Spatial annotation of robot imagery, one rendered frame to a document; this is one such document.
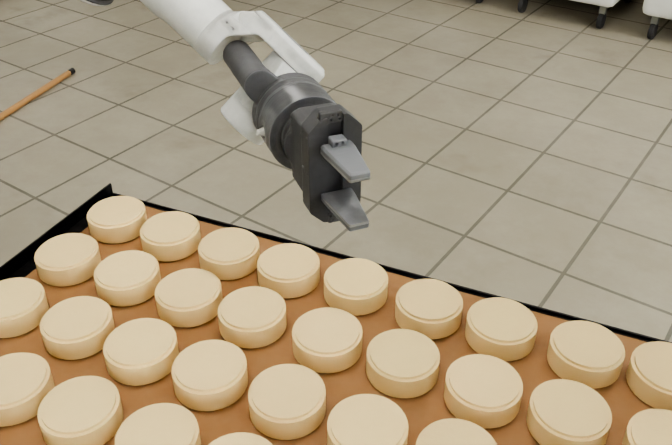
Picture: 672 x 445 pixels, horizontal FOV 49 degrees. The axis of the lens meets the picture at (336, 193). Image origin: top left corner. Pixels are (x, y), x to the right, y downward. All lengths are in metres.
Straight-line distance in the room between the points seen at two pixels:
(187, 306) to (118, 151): 2.16
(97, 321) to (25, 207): 1.94
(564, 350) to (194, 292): 0.27
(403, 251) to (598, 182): 0.76
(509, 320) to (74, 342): 0.31
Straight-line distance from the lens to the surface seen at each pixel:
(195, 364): 0.52
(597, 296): 2.09
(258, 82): 0.82
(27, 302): 0.60
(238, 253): 0.61
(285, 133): 0.77
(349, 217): 0.70
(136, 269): 0.60
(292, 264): 0.59
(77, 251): 0.64
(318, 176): 0.73
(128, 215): 0.67
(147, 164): 2.60
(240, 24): 0.88
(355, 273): 0.58
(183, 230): 0.64
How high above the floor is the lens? 1.29
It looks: 33 degrees down
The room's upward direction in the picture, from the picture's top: straight up
